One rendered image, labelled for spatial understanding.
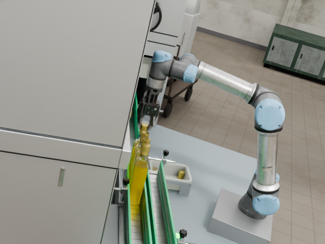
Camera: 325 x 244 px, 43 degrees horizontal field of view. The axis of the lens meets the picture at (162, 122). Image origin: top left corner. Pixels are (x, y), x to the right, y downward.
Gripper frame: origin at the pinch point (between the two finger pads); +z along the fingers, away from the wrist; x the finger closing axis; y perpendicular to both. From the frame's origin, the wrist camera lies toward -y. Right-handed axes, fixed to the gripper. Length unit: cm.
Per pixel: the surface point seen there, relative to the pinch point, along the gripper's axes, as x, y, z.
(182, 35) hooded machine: 112, -579, 70
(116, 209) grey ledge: -6.8, 25.4, 28.3
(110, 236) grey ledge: -9, 42, 28
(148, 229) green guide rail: 4, 46, 20
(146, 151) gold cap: 0.6, 19.0, 2.2
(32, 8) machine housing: -42, 69, -55
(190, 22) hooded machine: 121, -575, 44
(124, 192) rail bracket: -5.1, 22.7, 21.1
